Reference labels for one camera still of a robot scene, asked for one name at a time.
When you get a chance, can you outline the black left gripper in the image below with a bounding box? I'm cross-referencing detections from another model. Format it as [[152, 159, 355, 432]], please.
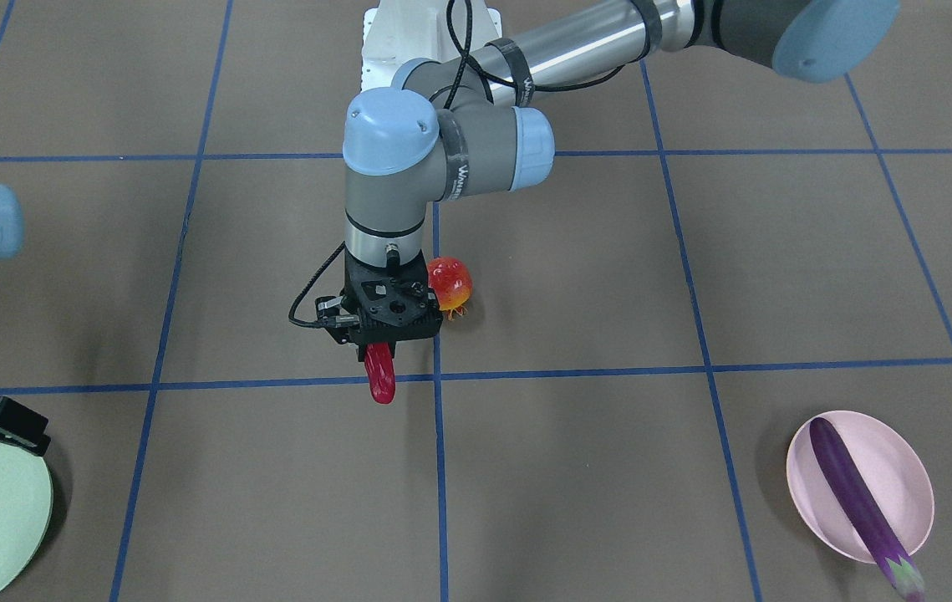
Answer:
[[331, 251, 444, 361]]

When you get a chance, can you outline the red chili pepper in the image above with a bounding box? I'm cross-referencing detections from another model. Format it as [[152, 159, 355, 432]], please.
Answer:
[[364, 342, 396, 405]]

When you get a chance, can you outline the red tomato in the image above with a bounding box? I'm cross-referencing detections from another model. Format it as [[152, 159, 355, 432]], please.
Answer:
[[427, 257, 473, 320]]

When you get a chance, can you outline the purple eggplant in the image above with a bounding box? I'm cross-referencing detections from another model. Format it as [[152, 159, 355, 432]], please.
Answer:
[[807, 416, 926, 601]]

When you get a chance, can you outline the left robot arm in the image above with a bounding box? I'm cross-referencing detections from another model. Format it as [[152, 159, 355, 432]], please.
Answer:
[[310, 1, 900, 361]]

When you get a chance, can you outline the brown table mat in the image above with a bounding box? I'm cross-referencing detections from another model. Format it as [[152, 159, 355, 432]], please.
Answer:
[[0, 1, 952, 601]]

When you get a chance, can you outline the pink plate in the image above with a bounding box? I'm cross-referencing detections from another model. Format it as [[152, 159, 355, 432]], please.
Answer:
[[785, 409, 935, 564]]

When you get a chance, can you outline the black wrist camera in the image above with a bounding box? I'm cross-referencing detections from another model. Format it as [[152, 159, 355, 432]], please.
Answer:
[[313, 296, 360, 339]]

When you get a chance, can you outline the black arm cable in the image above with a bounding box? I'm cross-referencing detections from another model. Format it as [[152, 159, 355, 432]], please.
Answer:
[[288, 0, 627, 329]]

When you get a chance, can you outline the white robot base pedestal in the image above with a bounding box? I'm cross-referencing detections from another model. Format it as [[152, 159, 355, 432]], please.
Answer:
[[360, 1, 502, 91]]

